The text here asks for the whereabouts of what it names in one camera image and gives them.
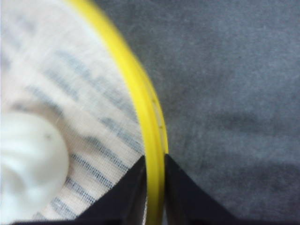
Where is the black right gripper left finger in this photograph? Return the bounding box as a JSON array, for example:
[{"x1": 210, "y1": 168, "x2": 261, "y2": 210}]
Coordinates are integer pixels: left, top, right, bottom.
[{"x1": 14, "y1": 156, "x2": 146, "y2": 225}]

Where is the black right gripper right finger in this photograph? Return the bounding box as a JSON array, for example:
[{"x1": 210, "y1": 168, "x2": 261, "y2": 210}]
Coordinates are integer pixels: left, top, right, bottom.
[{"x1": 165, "y1": 154, "x2": 239, "y2": 225}]

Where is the bamboo steamer basket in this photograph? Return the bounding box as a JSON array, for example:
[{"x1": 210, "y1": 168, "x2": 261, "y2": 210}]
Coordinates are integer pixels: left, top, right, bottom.
[{"x1": 0, "y1": 0, "x2": 169, "y2": 225}]

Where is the back basket left bun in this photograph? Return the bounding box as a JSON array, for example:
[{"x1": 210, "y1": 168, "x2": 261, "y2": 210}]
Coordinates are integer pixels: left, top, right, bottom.
[{"x1": 0, "y1": 112, "x2": 69, "y2": 224}]

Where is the white steamer liner cloth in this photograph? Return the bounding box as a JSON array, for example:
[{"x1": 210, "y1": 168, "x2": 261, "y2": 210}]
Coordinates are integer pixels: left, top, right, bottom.
[{"x1": 0, "y1": 0, "x2": 147, "y2": 222}]

